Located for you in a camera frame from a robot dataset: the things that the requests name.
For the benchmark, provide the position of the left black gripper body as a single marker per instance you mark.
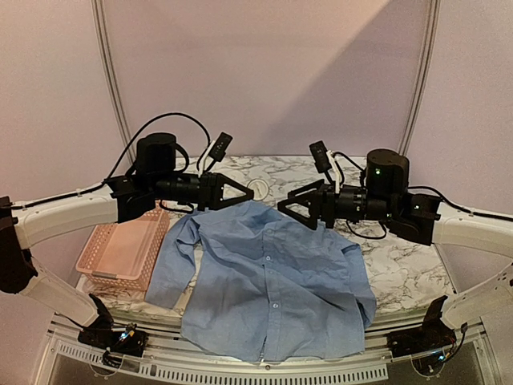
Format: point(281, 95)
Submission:
point(207, 190)

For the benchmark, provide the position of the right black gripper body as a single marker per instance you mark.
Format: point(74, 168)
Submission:
point(328, 205)

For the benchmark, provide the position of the orange portrait round brooch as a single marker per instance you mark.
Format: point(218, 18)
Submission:
point(260, 189)

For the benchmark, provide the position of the blue button-up shirt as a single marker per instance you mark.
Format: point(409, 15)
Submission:
point(264, 287)

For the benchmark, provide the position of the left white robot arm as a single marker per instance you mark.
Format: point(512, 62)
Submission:
point(153, 177)

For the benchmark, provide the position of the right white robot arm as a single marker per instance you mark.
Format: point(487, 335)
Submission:
point(419, 214)

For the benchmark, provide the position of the pink plastic basket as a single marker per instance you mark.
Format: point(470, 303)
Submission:
point(124, 255)

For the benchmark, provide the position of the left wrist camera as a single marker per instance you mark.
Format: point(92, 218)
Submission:
point(214, 153)

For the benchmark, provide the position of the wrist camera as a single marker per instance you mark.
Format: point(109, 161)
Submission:
point(214, 153)
point(326, 164)

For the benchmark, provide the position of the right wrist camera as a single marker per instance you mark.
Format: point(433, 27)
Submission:
point(326, 164)

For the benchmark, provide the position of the left aluminium corner post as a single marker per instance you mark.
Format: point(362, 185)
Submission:
point(107, 60)

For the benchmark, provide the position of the aluminium corner post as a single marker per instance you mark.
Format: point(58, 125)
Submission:
point(426, 53)
point(107, 60)

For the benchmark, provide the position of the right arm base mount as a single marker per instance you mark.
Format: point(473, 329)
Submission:
point(430, 345)

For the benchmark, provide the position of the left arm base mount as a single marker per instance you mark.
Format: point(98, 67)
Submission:
point(115, 343)

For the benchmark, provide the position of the right aluminium corner post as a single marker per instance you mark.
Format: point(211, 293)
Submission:
point(426, 53)

